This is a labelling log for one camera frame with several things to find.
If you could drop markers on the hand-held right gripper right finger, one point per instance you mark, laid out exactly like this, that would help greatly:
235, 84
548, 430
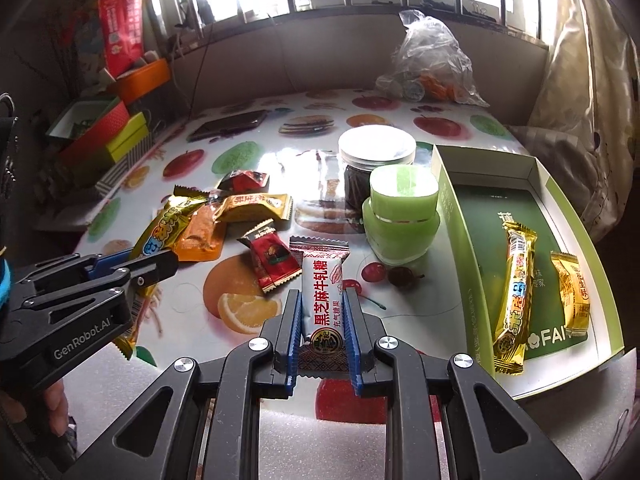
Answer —
353, 340

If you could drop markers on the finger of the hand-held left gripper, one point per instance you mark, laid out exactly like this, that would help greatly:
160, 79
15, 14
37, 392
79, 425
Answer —
107, 264
150, 270

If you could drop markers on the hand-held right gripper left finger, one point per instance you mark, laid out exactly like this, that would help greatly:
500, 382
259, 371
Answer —
292, 340

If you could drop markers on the long yellow snack packet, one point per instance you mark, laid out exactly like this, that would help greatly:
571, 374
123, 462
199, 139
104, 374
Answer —
515, 300
160, 225

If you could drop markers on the white nougat snack packet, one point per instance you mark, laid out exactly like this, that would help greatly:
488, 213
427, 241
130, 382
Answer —
322, 300

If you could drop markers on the orange snack pouch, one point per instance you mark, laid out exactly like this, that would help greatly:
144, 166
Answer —
200, 240

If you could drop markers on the green cardboard box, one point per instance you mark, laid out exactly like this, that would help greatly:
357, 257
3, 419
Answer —
480, 210

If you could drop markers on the person's left hand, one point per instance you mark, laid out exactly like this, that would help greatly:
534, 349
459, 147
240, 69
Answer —
56, 407

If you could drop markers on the black and white striped box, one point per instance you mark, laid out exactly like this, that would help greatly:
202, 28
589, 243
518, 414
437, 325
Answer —
117, 175

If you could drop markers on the gold snack packet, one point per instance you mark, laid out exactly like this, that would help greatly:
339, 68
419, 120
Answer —
575, 300
250, 207

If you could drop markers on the green plastic jar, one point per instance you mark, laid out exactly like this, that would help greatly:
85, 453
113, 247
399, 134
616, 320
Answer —
400, 220

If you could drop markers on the yellow-green box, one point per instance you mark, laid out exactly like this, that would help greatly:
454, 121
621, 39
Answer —
127, 135

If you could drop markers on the small dark red candy packet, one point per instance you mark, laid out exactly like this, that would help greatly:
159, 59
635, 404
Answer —
245, 180

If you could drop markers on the black phone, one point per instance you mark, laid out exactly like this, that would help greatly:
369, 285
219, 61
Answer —
230, 125

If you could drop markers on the fruit print tablecloth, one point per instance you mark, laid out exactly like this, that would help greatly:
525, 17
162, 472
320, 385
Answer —
300, 160

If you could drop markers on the clear jar with white lid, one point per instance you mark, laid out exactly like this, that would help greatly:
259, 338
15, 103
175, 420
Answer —
375, 147

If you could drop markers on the floral printed bag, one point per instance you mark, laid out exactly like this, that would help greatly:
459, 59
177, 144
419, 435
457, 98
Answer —
85, 60

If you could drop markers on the white foam sheet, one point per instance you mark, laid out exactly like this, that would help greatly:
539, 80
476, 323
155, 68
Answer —
550, 410

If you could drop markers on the red paper bag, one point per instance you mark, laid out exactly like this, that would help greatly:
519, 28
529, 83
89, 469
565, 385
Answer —
122, 25

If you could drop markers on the grey striped pillow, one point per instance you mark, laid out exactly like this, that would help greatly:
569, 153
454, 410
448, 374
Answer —
530, 140

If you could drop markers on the clear plastic bag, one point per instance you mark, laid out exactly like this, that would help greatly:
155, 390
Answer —
430, 55

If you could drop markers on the cream patterned curtain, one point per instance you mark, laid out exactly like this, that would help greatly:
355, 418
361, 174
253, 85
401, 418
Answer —
590, 110

